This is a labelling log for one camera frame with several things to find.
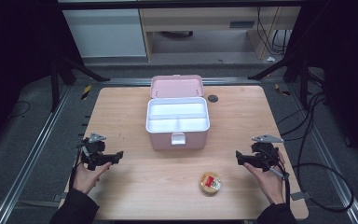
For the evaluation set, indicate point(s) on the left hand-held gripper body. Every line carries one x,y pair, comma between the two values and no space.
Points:
93,154

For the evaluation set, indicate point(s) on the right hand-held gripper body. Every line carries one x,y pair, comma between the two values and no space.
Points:
265,155

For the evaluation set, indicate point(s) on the round yellow tin red label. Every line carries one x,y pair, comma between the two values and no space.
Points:
210,184

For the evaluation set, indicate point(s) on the white divided tray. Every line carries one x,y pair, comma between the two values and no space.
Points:
177,109

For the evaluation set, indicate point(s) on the pink storage box with lid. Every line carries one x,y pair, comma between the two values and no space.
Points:
177,85

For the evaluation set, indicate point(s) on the person's left hand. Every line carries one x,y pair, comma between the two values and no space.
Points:
87,180

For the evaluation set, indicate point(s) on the person's right hand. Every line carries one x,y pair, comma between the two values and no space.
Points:
270,183

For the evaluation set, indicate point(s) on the yellow black tape strip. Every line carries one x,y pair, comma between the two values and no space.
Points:
86,91
282,90

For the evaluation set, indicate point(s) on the black round table grommet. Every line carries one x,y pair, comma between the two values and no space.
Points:
213,98

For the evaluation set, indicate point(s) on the black metal stand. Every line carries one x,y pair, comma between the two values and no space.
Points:
304,81
54,84

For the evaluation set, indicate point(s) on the white paper scrap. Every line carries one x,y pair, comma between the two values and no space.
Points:
271,59

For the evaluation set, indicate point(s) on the white cabinet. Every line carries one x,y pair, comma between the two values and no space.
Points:
105,32

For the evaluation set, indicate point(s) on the dark chair base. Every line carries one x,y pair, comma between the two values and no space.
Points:
177,33

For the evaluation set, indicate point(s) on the light wooden desk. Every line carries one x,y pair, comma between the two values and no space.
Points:
199,18

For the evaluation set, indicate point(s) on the grey metal table bracket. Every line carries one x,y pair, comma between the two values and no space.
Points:
59,197
300,196

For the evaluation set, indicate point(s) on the long aluminium floor rail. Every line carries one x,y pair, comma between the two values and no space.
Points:
335,174
28,161

